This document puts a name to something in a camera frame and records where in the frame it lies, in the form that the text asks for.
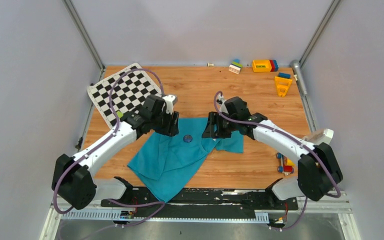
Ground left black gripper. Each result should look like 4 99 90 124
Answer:
151 108 180 137

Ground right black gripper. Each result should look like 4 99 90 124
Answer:
202 111 239 139

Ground teal t-shirt garment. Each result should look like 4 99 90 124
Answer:
127 117 244 203

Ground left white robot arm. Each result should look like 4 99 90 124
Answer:
51 94 179 210

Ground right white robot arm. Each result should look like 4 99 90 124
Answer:
202 91 343 209

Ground round blue badge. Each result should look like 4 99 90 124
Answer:
183 134 193 143

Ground lime green block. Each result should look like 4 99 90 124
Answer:
116 111 124 118

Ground black white checkerboard mat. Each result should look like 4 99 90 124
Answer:
87 62 161 129

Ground white green blue block stack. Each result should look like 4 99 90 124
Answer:
228 58 243 75

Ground red blue toy car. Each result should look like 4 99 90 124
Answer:
276 152 295 176

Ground yellow toy box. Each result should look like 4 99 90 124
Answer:
252 59 273 73

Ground yellow triangular toy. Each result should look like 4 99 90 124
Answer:
274 76 293 97

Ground blue flat block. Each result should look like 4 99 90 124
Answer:
277 72 291 79

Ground red blue block pair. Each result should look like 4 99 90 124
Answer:
269 59 279 72

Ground grey metal cylinder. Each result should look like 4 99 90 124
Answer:
290 60 308 96

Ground white tilted device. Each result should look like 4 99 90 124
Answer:
302 128 334 145

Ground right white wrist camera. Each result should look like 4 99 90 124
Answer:
216 95 229 114

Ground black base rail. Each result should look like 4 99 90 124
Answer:
100 184 299 216

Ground white slotted cable duct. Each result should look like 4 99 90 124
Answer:
61 205 270 224

